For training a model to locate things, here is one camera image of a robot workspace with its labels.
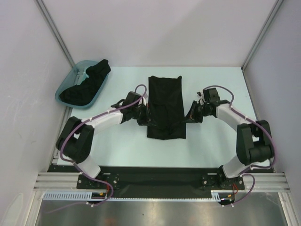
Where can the aluminium corner post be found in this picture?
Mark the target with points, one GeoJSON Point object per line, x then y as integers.
{"type": "Point", "coordinates": [54, 30]}
{"type": "Point", "coordinates": [262, 33]}

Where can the black clothes in basket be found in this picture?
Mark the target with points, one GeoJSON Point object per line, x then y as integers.
{"type": "Point", "coordinates": [89, 82]}

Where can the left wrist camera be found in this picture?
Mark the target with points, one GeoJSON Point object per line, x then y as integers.
{"type": "Point", "coordinates": [133, 99]}

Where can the aluminium frame rail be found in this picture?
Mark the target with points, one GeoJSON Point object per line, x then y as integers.
{"type": "Point", "coordinates": [53, 181]}

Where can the teal plastic basket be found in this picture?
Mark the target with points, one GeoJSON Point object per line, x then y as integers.
{"type": "Point", "coordinates": [80, 84]}

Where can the light blue slotted cable duct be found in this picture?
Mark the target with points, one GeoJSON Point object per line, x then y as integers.
{"type": "Point", "coordinates": [74, 196]}

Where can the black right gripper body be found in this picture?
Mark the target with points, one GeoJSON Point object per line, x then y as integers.
{"type": "Point", "coordinates": [195, 112]}

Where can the right aluminium corner post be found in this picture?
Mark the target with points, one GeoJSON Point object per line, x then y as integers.
{"type": "Point", "coordinates": [262, 33]}

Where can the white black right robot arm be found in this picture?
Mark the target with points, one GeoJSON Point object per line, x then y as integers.
{"type": "Point", "coordinates": [253, 142]}

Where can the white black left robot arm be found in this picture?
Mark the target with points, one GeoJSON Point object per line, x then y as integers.
{"type": "Point", "coordinates": [75, 141]}

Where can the left aluminium corner post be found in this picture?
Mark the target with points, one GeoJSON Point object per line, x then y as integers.
{"type": "Point", "coordinates": [54, 30]}

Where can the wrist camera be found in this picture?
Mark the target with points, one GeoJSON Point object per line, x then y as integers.
{"type": "Point", "coordinates": [133, 99]}
{"type": "Point", "coordinates": [211, 95]}

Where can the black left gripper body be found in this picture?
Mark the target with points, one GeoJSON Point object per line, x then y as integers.
{"type": "Point", "coordinates": [140, 114]}

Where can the black t shirt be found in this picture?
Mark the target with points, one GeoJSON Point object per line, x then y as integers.
{"type": "Point", "coordinates": [166, 109]}

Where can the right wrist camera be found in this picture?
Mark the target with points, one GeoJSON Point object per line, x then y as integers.
{"type": "Point", "coordinates": [211, 95]}

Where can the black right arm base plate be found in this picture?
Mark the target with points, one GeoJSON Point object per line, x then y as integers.
{"type": "Point", "coordinates": [213, 181]}

